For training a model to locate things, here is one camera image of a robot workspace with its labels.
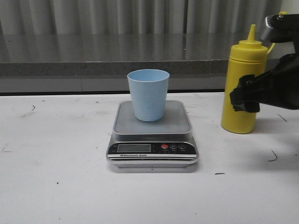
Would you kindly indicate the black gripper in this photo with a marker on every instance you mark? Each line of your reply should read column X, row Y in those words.
column 280, row 86

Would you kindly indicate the light blue plastic cup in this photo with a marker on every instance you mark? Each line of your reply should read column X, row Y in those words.
column 148, row 90

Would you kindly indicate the yellow squeeze bottle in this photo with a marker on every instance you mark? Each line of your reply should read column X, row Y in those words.
column 248, row 57

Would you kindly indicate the silver digital kitchen scale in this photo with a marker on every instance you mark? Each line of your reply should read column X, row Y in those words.
column 165, row 143

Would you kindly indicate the grey stone counter ledge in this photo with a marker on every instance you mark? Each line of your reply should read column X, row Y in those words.
column 86, row 64

